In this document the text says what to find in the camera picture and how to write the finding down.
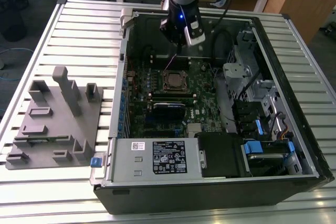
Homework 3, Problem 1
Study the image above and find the black office chair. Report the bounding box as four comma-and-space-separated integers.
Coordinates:
0, 0, 29, 42

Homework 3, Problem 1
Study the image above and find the metal socket cover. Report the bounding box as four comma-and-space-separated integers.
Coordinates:
163, 70, 190, 93

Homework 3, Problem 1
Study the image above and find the black disk bay bracket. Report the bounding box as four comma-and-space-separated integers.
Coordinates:
232, 100, 266, 134

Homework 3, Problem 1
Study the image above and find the silver chipset heatsink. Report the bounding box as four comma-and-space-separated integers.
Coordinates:
186, 123, 203, 133

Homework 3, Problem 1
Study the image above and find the black looped cable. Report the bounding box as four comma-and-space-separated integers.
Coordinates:
213, 28, 236, 61

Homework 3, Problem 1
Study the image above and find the silver CPU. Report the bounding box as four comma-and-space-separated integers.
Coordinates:
167, 73, 184, 87

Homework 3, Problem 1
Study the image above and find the silver metal drive cage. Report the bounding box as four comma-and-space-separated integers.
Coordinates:
222, 30, 296, 141

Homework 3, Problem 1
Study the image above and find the grey parts rack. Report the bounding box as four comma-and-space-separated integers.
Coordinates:
5, 65, 104, 170

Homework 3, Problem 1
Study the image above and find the grey power supply unit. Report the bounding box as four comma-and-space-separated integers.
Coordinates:
104, 137, 208, 183

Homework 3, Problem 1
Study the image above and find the black PC case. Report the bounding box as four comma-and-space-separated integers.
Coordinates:
89, 8, 335, 216

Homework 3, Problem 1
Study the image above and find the green motherboard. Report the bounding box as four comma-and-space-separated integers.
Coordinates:
125, 55, 229, 140

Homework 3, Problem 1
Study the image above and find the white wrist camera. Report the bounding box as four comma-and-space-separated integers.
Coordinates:
183, 20, 206, 47

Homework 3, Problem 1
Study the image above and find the coloured wire bundle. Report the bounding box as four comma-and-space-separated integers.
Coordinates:
277, 125, 289, 141

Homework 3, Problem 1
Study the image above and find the black graphics card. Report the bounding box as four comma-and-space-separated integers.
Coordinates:
153, 102, 187, 124

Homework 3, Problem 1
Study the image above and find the grey case latch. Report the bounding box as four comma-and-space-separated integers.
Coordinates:
120, 8, 134, 29

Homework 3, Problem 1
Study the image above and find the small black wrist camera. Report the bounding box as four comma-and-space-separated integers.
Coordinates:
159, 18, 171, 33

